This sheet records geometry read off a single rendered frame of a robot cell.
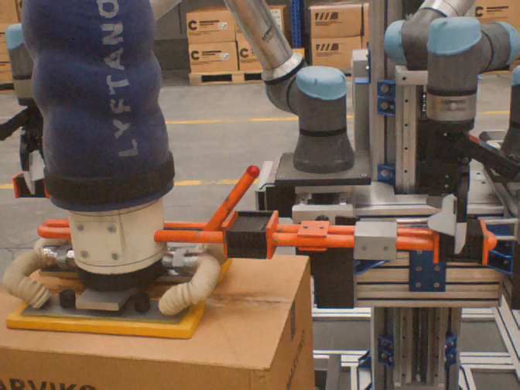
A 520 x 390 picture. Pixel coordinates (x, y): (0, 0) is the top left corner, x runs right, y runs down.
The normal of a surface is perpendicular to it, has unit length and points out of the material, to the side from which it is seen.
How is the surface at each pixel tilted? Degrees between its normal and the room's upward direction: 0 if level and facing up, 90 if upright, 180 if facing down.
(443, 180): 90
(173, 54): 90
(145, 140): 78
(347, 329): 0
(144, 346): 0
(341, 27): 90
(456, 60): 90
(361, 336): 0
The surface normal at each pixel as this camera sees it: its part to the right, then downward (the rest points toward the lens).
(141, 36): 0.89, 0.26
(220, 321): -0.06, -0.94
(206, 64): -0.12, 0.38
